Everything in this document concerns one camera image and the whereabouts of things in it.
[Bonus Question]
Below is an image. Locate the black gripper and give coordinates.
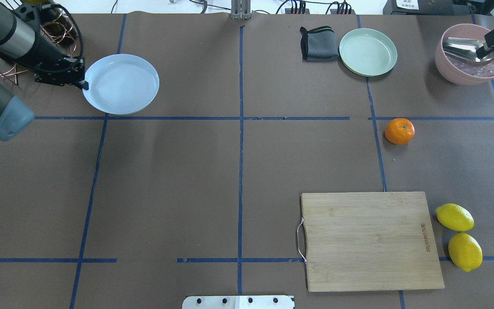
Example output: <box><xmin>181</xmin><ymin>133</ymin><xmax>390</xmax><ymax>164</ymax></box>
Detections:
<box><xmin>33</xmin><ymin>54</ymin><xmax>90</xmax><ymax>91</ymax></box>

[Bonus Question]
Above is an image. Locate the light blue plate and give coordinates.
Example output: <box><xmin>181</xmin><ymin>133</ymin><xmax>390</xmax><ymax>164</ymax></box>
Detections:
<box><xmin>82</xmin><ymin>54</ymin><xmax>160</xmax><ymax>115</ymax></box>

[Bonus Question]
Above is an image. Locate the metal scoop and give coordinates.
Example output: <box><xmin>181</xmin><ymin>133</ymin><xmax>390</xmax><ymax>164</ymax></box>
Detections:
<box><xmin>442</xmin><ymin>37</ymin><xmax>494</xmax><ymax>65</ymax></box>

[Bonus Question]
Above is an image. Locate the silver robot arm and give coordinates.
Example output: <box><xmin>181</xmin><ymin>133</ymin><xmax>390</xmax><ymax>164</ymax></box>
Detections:
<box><xmin>0</xmin><ymin>0</ymin><xmax>90</xmax><ymax>141</ymax></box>

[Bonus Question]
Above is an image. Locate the light green plate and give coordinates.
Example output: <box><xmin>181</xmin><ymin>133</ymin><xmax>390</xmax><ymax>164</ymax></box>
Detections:
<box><xmin>339</xmin><ymin>28</ymin><xmax>398</xmax><ymax>78</ymax></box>

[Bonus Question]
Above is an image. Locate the pink bowl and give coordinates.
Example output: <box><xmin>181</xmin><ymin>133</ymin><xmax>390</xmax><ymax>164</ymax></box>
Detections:
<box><xmin>434</xmin><ymin>24</ymin><xmax>494</xmax><ymax>85</ymax></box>

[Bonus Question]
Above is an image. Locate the orange fruit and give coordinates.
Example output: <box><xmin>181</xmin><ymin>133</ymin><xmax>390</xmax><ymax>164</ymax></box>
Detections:
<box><xmin>384</xmin><ymin>118</ymin><xmax>416</xmax><ymax>145</ymax></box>

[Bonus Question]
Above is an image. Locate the folded grey cloth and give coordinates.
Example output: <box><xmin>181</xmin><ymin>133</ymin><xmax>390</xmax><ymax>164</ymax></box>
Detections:
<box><xmin>300</xmin><ymin>26</ymin><xmax>339</xmax><ymax>62</ymax></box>

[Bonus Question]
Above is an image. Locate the lower yellow lemon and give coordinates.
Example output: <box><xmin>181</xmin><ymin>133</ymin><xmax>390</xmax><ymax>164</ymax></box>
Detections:
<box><xmin>436</xmin><ymin>203</ymin><xmax>475</xmax><ymax>232</ymax></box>

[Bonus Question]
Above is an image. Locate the yellow lemon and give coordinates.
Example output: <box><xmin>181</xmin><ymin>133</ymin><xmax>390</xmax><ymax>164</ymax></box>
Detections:
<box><xmin>436</xmin><ymin>203</ymin><xmax>475</xmax><ymax>232</ymax></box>
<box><xmin>448</xmin><ymin>232</ymin><xmax>483</xmax><ymax>272</ymax></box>

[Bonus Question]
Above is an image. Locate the upper yellow lemon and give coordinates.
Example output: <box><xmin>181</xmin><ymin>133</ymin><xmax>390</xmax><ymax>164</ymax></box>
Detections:
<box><xmin>448</xmin><ymin>232</ymin><xmax>483</xmax><ymax>272</ymax></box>

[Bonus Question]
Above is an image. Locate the bamboo cutting board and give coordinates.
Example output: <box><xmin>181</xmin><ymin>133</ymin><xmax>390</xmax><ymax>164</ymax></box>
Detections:
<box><xmin>299</xmin><ymin>191</ymin><xmax>445</xmax><ymax>293</ymax></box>

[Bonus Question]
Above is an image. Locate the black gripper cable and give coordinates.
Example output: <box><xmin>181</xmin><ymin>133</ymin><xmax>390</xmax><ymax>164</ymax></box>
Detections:
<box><xmin>0</xmin><ymin>4</ymin><xmax>85</xmax><ymax>73</ymax></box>

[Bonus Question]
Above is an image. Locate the copper wire bottle rack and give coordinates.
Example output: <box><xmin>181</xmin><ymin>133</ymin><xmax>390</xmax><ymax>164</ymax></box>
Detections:
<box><xmin>0</xmin><ymin>0</ymin><xmax>84</xmax><ymax>73</ymax></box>

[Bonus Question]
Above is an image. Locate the aluminium frame post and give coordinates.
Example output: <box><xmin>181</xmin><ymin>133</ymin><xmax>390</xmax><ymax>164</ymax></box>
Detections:
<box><xmin>231</xmin><ymin>0</ymin><xmax>252</xmax><ymax>20</ymax></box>

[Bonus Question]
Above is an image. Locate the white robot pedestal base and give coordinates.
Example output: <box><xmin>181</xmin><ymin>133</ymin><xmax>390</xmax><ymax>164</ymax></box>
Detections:
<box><xmin>182</xmin><ymin>295</ymin><xmax>295</xmax><ymax>309</ymax></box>

